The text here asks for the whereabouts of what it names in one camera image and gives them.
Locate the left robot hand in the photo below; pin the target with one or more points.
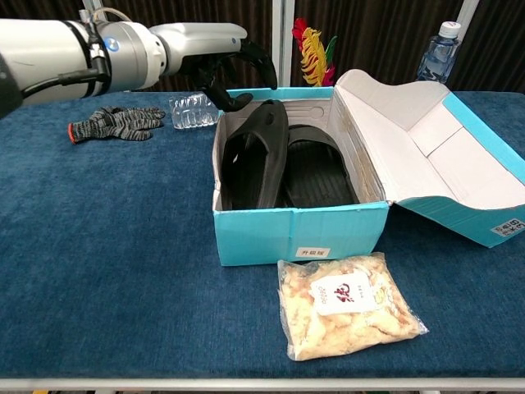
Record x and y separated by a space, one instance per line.
197 41

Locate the black rubber slipper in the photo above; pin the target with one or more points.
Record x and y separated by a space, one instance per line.
254 164
320 172

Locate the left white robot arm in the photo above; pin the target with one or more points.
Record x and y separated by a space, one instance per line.
49 49

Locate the light blue shoe box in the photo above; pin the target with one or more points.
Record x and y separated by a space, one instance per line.
295 234

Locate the clear bottle white cap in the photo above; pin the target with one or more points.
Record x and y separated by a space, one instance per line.
190 113

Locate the grey knitted work glove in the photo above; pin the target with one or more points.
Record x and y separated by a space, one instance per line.
119 123

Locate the colourful feather shuttlecock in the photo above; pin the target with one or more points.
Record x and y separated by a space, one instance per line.
311 53

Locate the dark blue table mat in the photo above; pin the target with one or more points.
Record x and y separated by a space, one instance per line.
102 246

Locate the blue tinted water bottle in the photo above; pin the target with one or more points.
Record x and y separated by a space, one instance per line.
436 57

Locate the clear bag of snacks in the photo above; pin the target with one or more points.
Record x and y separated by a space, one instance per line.
348 316

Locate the white partition frame post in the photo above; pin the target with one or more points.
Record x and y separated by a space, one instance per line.
283 41
467 16
91 8

